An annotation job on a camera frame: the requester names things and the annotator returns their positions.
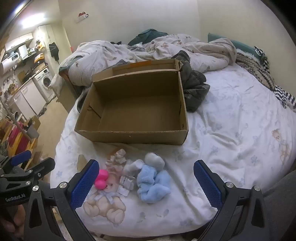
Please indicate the black hanging garment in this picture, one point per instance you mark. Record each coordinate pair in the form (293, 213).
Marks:
(54, 51)

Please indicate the white cloth with tags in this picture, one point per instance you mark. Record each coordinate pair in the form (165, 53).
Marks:
(131, 168)

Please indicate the pink plastic container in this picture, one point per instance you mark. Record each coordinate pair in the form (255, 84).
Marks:
(16, 139)

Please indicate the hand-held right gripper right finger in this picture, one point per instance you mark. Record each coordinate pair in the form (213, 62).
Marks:
(208, 183)

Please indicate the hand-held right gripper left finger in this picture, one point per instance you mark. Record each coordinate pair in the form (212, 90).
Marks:
(84, 183)

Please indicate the person's left hand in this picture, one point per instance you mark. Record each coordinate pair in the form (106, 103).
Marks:
(13, 220)

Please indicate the teal pillow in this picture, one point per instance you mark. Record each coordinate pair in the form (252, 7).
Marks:
(245, 47)

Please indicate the brown cardboard box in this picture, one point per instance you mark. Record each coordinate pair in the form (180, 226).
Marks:
(138, 111)

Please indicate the wooden bed frame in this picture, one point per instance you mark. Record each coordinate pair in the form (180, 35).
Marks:
(67, 97)

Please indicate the black white striped cloth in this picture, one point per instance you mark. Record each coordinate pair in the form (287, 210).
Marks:
(284, 95)

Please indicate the dark green cloth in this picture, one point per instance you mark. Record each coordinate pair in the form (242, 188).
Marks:
(148, 36)

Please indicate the white kitchen cabinet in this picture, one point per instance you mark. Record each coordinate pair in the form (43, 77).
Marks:
(27, 99)

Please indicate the light blue plush toy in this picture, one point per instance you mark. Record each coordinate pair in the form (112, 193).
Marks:
(150, 185)

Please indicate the person's grey clothing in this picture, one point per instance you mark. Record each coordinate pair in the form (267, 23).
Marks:
(282, 208)

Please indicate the pink rubber toy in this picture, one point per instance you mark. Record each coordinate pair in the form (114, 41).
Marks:
(101, 179)

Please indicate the crumpled white printed duvet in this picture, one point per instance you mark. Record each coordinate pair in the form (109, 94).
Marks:
(104, 53)

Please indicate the white countertop appliance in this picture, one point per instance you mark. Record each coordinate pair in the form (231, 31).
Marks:
(10, 59)

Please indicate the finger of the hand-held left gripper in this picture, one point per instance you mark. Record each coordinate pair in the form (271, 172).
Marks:
(42, 166)
(19, 158)

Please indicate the white washing machine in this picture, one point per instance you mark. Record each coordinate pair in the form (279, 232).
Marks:
(45, 81)

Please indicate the white wall cabinet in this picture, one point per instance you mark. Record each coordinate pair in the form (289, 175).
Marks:
(19, 40)

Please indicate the beige fabric scrunchie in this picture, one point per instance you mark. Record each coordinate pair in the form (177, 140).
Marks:
(119, 156)

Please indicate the small grey box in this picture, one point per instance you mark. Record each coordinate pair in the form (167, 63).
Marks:
(32, 131)

